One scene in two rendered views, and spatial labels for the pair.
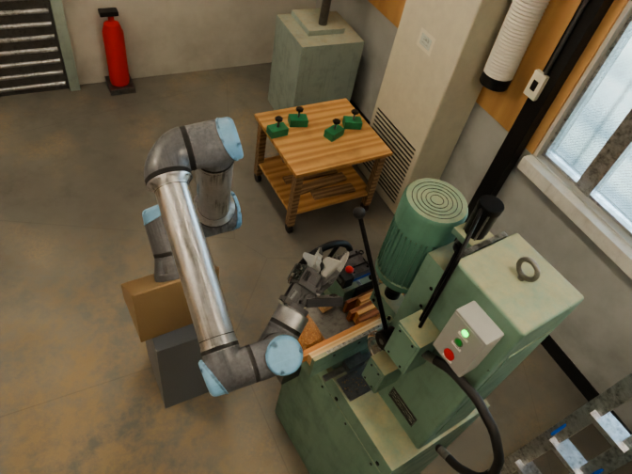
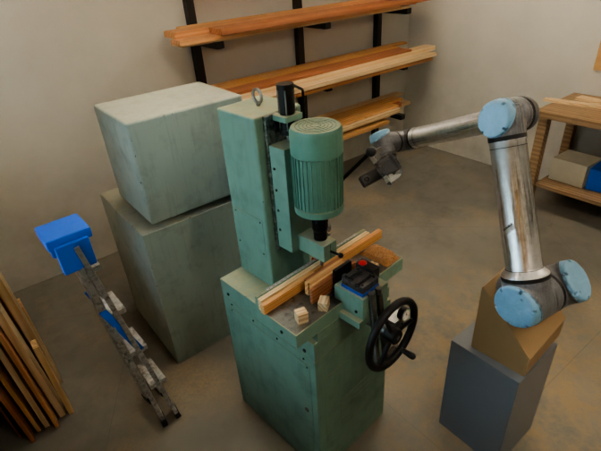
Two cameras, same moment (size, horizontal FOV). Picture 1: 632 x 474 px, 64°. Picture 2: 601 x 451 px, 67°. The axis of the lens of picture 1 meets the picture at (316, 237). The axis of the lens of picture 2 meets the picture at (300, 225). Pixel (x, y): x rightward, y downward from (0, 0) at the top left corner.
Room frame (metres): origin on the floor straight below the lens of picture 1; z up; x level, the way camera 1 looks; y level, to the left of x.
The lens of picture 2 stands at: (2.41, -0.33, 1.98)
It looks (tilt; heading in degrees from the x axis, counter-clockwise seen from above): 31 degrees down; 181
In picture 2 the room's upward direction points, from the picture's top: 4 degrees counter-clockwise
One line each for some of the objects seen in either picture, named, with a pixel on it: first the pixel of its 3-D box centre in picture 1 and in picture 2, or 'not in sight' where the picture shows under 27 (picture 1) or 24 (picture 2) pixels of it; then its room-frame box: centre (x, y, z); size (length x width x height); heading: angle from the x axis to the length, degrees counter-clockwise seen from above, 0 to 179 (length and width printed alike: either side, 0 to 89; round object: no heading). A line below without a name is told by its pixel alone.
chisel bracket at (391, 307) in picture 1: (390, 306); (317, 245); (0.99, -0.29, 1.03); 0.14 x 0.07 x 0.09; 42
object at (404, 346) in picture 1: (411, 342); not in sight; (0.74, -0.31, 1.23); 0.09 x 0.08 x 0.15; 42
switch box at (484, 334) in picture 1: (466, 339); not in sight; (0.67, -0.39, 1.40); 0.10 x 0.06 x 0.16; 42
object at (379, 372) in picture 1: (383, 369); not in sight; (0.76, -0.29, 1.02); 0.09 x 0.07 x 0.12; 132
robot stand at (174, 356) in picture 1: (185, 341); (493, 386); (1.07, 0.46, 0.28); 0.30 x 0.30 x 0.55; 37
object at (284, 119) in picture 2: (478, 229); (285, 108); (0.90, -0.38, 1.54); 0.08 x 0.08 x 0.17; 42
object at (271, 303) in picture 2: (372, 322); (327, 267); (0.98, -0.26, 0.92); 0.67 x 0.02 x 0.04; 132
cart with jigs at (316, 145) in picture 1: (317, 159); not in sight; (2.48, 0.11, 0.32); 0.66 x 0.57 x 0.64; 128
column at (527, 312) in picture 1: (462, 353); (267, 194); (0.79, -0.48, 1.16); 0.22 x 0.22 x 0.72; 42
